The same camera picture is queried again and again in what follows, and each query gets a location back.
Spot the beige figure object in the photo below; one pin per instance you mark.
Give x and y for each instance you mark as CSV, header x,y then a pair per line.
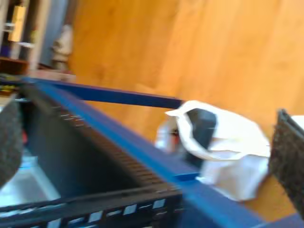
x,y
63,45

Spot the blue network switch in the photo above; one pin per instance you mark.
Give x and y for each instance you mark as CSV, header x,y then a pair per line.
x,y
133,146

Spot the yellow box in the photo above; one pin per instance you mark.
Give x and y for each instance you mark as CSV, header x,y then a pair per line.
x,y
17,23

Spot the black rack frame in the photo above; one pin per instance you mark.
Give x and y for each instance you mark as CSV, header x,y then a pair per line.
x,y
114,200

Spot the black rack server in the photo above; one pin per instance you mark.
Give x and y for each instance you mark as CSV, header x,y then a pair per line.
x,y
83,154

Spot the wooden shelf unit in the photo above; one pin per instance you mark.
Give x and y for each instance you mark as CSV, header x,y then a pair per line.
x,y
35,28

